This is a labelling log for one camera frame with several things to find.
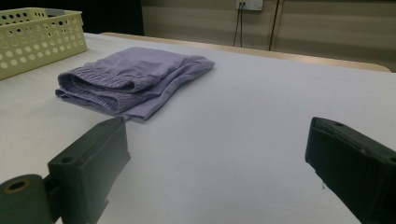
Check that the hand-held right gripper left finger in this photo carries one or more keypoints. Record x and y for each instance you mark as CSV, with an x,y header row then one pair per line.
x,y
84,168

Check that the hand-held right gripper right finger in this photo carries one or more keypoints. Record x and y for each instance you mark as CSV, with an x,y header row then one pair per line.
x,y
351,165

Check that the purple shorts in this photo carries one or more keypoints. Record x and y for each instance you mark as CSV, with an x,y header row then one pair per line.
x,y
134,71

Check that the pale yellow perforated plastic basket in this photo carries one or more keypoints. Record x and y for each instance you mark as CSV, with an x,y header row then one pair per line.
x,y
37,46

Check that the light wooden table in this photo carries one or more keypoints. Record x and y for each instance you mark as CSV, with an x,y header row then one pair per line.
x,y
280,55

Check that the white wall socket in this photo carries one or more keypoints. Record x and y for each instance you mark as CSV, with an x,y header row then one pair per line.
x,y
250,4

